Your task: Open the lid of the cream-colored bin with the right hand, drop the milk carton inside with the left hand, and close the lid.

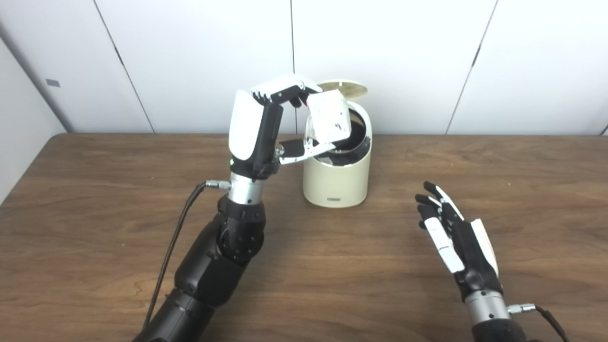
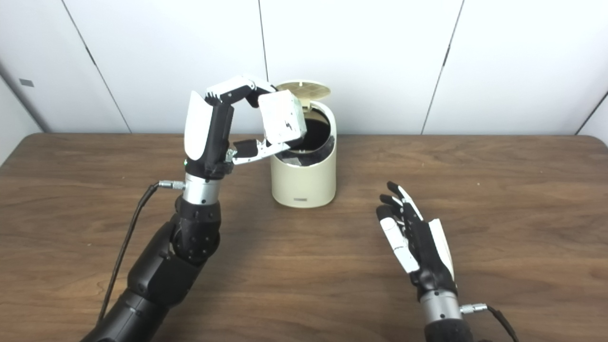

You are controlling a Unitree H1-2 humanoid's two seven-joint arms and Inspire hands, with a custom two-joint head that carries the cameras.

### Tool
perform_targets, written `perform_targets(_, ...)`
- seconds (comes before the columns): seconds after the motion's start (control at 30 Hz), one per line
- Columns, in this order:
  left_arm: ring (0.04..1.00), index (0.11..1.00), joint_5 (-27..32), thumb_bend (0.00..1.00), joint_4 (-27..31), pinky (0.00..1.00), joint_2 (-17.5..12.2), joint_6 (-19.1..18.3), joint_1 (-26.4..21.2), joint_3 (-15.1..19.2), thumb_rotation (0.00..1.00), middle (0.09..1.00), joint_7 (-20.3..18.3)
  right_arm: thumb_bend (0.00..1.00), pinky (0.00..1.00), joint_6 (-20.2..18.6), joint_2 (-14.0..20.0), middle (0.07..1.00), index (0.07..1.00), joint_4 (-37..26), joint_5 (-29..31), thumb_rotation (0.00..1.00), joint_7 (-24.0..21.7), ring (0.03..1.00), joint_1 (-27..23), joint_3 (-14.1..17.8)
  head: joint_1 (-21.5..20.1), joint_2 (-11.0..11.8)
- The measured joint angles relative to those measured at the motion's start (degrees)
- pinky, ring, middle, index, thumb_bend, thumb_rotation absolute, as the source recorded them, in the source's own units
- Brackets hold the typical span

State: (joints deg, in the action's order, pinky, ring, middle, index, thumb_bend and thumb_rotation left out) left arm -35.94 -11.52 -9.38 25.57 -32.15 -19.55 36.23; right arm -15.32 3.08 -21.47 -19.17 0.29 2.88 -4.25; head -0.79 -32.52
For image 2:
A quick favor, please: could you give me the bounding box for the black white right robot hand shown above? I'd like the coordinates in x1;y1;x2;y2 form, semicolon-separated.
376;181;457;302

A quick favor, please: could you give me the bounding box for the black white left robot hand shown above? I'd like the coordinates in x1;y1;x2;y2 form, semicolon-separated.
183;75;304;180

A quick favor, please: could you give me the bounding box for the white green milk carton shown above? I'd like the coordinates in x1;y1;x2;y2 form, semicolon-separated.
258;90;307;145

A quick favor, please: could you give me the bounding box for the round cream bin lid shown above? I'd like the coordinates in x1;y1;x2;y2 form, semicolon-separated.
275;80;332;112

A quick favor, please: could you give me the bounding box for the cream-colored bin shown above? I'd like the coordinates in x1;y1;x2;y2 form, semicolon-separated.
270;80;338;209

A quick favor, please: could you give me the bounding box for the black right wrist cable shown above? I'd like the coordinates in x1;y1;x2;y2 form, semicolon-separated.
460;303;521;342

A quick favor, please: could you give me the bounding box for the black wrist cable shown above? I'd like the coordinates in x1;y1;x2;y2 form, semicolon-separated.
460;303;521;342
97;180;186;323

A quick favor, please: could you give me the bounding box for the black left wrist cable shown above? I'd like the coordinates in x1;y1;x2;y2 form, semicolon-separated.
97;180;186;323

